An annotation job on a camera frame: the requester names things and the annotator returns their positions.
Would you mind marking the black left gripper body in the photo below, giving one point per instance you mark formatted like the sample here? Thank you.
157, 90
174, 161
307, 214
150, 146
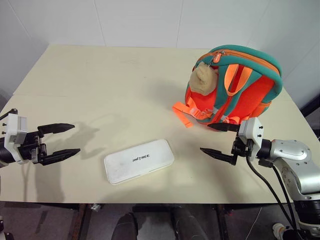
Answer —
31, 150

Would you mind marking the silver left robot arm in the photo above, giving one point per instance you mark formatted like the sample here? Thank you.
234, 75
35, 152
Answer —
5, 153

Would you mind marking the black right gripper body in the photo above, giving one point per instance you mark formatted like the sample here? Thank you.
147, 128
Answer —
240, 148

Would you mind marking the orange and teal backpack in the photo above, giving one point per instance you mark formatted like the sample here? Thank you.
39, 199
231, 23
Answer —
246, 100

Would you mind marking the white rectangular case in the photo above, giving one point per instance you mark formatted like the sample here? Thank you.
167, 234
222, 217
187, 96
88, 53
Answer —
138, 162

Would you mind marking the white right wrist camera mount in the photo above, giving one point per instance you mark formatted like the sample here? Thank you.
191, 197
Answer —
251, 131

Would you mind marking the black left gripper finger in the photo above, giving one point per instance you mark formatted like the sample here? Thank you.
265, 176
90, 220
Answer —
62, 155
57, 128

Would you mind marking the dark table frame leg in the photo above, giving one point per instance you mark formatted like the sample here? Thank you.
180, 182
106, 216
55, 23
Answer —
222, 221
79, 221

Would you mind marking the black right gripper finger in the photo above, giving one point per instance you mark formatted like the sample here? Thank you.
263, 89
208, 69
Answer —
225, 127
220, 155

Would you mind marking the beige plush toy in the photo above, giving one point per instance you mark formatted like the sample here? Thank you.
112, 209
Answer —
203, 80

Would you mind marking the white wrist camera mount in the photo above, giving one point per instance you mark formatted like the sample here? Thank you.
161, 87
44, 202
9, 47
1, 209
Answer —
13, 132
251, 131

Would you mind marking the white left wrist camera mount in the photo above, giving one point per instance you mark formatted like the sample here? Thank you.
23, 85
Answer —
13, 132

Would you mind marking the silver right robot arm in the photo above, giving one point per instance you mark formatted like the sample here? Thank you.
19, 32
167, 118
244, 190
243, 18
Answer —
292, 151

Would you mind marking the orange zipper pull tag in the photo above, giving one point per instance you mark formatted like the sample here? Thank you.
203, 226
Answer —
216, 58

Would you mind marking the white round object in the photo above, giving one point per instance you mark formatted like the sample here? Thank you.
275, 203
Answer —
278, 230

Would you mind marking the dark rounded shape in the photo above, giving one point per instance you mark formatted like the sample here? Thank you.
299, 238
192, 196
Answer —
127, 227
187, 225

